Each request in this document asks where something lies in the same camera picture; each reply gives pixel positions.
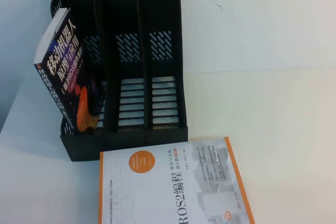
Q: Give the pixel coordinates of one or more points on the white orange ROS2 book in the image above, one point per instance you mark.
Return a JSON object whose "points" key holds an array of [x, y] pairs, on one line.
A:
{"points": [[157, 187]]}

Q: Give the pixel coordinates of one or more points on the black plastic book stand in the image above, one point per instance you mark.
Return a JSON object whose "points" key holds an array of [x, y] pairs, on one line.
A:
{"points": [[162, 11]]}

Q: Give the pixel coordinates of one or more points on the dark mobile robot book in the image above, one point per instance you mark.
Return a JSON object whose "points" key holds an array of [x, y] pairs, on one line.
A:
{"points": [[65, 58]]}

